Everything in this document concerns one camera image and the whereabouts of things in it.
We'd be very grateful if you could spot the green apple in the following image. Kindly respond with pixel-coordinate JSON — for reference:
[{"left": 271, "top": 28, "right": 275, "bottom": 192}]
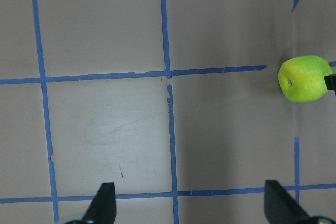
[{"left": 278, "top": 55, "right": 332, "bottom": 103}]

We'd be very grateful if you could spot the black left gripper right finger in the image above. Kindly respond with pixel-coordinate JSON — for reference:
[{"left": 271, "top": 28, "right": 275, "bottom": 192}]
[{"left": 264, "top": 180, "right": 315, "bottom": 224}]

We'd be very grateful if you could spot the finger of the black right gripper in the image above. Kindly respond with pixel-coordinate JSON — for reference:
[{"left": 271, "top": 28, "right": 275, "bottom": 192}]
[{"left": 324, "top": 74, "right": 336, "bottom": 90}]

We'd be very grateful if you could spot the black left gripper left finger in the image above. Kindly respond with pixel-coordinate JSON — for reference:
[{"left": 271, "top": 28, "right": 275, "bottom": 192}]
[{"left": 81, "top": 182, "right": 116, "bottom": 224}]

